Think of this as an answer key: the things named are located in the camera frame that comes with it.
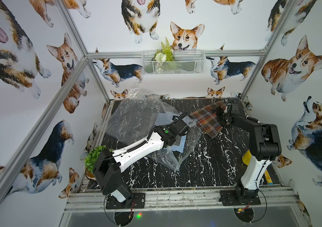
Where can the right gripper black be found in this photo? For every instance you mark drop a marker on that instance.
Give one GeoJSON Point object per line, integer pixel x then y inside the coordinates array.
{"type": "Point", "coordinates": [224, 121]}

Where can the artificial fern with white flower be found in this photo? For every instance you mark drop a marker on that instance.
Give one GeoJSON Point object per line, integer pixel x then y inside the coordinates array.
{"type": "Point", "coordinates": [164, 58]}

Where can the yellow dustpan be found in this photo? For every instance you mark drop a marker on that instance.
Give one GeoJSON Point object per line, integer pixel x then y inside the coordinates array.
{"type": "Point", "coordinates": [246, 160]}

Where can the green potted plant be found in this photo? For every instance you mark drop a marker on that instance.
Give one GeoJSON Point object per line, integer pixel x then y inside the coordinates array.
{"type": "Point", "coordinates": [91, 159]}

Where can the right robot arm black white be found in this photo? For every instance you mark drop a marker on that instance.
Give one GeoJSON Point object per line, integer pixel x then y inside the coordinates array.
{"type": "Point", "coordinates": [264, 146]}

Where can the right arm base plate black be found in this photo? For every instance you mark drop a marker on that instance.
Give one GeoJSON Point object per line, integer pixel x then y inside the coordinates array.
{"type": "Point", "coordinates": [234, 198]}

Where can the red plaid shirt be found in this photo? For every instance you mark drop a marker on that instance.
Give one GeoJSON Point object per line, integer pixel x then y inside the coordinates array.
{"type": "Point", "coordinates": [207, 118]}

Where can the aluminium frame rail front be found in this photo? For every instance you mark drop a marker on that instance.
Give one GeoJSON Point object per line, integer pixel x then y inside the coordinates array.
{"type": "Point", "coordinates": [172, 200]}

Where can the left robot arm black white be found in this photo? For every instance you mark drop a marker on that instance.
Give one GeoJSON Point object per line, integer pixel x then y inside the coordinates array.
{"type": "Point", "coordinates": [110, 165]}

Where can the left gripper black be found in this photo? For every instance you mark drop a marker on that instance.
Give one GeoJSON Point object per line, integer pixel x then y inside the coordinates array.
{"type": "Point", "coordinates": [183, 123]}

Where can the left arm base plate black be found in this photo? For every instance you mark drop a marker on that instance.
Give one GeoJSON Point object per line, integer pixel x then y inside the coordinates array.
{"type": "Point", "coordinates": [137, 202]}

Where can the clear plastic vacuum bag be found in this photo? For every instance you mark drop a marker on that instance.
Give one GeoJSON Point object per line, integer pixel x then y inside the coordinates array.
{"type": "Point", "coordinates": [137, 113]}

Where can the white wire wall basket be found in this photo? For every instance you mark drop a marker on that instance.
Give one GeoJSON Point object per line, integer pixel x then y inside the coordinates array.
{"type": "Point", "coordinates": [181, 62]}

